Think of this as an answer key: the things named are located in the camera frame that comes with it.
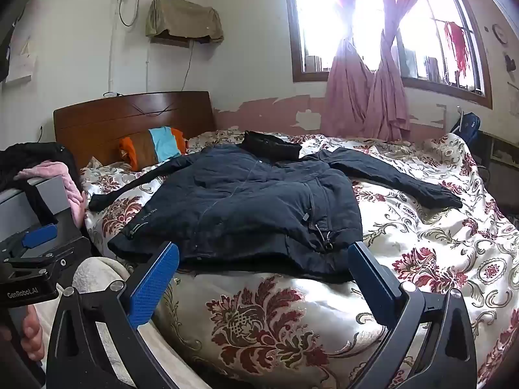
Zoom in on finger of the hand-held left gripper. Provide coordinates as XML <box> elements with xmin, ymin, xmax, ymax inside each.
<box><xmin>0</xmin><ymin>223</ymin><xmax>58</xmax><ymax>261</ymax></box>
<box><xmin>8</xmin><ymin>236</ymin><xmax>93</xmax><ymax>278</ymax></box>

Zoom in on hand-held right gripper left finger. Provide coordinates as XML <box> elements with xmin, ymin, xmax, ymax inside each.
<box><xmin>46</xmin><ymin>242</ymin><xmax>180</xmax><ymax>389</ymax></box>

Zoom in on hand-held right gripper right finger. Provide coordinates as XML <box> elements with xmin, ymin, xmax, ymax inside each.
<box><xmin>347</xmin><ymin>242</ymin><xmax>478</xmax><ymax>389</ymax></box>

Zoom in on dark navy jacket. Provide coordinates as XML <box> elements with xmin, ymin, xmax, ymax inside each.
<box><xmin>87</xmin><ymin>130</ymin><xmax>464</xmax><ymax>282</ymax></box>

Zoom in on person's left hand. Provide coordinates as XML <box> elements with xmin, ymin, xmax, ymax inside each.
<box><xmin>20</xmin><ymin>304</ymin><xmax>44</xmax><ymax>362</ymax></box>

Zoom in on white fleece blanket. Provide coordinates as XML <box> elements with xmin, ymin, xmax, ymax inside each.
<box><xmin>54</xmin><ymin>256</ymin><xmax>211</xmax><ymax>389</ymax></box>

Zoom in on grey box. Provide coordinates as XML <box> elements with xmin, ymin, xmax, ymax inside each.
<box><xmin>0</xmin><ymin>176</ymin><xmax>73</xmax><ymax>231</ymax></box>

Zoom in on pink cloth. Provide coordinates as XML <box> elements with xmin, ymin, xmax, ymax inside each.
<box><xmin>14</xmin><ymin>160</ymin><xmax>86</xmax><ymax>221</ymax></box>

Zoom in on floral bed quilt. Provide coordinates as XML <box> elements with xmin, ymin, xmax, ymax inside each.
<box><xmin>79</xmin><ymin>127</ymin><xmax>519</xmax><ymax>389</ymax></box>

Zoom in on wooden headboard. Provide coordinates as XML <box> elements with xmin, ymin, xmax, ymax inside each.
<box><xmin>53</xmin><ymin>91</ymin><xmax>216</xmax><ymax>170</ymax></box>

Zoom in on orange brown cyan pillow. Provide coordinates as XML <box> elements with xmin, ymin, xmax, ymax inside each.
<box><xmin>118</xmin><ymin>126</ymin><xmax>188</xmax><ymax>172</ymax></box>

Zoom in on blue backpack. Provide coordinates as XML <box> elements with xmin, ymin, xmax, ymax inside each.
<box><xmin>450</xmin><ymin>111</ymin><xmax>482</xmax><ymax>144</ymax></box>

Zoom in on pink curtain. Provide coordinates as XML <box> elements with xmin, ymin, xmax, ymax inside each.
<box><xmin>363</xmin><ymin>0</ymin><xmax>432</xmax><ymax>140</ymax></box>
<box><xmin>312</xmin><ymin>0</ymin><xmax>376</xmax><ymax>136</ymax></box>

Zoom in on brown framed window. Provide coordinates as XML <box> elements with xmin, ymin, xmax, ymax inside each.
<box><xmin>282</xmin><ymin>0</ymin><xmax>493</xmax><ymax>109</ymax></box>

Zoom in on red hanging garment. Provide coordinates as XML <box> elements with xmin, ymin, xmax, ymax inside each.
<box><xmin>444</xmin><ymin>20</ymin><xmax>471</xmax><ymax>74</ymax></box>

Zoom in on small wooden wall shelf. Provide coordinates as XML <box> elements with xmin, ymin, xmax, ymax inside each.
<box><xmin>151</xmin><ymin>36</ymin><xmax>191</xmax><ymax>48</ymax></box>

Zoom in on cloth-covered wall shelf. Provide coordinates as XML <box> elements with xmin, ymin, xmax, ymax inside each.
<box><xmin>146</xmin><ymin>0</ymin><xmax>224</xmax><ymax>45</ymax></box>

